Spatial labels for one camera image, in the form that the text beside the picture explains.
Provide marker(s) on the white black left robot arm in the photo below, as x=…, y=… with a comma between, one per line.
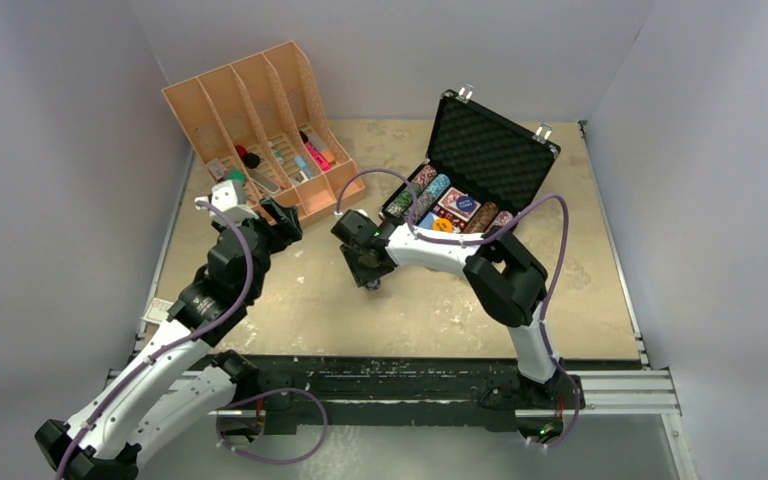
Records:
x=116, y=434

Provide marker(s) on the black red round object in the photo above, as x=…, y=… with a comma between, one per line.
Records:
x=249, y=159

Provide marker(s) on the peach desk organizer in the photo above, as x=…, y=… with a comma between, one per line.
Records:
x=261, y=102

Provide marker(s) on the red playing card deck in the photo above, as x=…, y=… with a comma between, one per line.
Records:
x=448, y=201

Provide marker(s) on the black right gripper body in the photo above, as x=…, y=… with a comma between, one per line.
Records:
x=362, y=269

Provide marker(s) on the black orange chip row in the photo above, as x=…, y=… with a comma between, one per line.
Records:
x=482, y=218

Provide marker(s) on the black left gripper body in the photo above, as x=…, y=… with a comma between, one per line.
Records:
x=274, y=237

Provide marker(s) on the pink highlighter marker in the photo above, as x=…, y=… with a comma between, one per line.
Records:
x=318, y=150

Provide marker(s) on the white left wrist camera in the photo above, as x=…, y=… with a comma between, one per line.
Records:
x=227, y=203

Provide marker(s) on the red dice row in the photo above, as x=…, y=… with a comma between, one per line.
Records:
x=442, y=212

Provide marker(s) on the black poker chip case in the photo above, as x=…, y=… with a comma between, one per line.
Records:
x=488, y=156

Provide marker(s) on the blue orange chip row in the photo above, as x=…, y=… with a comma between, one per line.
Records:
x=416, y=212

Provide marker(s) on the blue small blind button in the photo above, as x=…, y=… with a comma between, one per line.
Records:
x=467, y=204

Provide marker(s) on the green round tape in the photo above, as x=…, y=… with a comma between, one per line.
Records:
x=236, y=175

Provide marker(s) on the blue playing card deck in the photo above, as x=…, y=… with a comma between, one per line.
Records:
x=427, y=222

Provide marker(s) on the yellow big blind button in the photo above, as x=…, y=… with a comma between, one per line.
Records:
x=443, y=225

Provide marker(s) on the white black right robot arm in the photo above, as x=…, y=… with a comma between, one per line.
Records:
x=508, y=281

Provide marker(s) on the small white red box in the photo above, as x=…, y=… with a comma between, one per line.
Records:
x=156, y=311

